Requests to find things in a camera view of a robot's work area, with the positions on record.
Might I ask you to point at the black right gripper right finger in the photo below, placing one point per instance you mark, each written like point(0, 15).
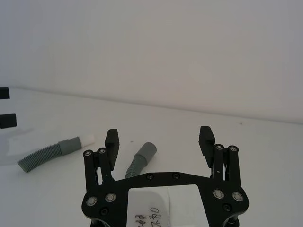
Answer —
point(206, 144)

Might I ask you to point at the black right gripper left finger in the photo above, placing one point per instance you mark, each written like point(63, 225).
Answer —
point(111, 147)

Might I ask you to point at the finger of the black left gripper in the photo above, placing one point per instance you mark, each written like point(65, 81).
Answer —
point(4, 93)
point(7, 120)

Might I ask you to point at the white handwritten paper label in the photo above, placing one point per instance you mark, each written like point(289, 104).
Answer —
point(151, 208)

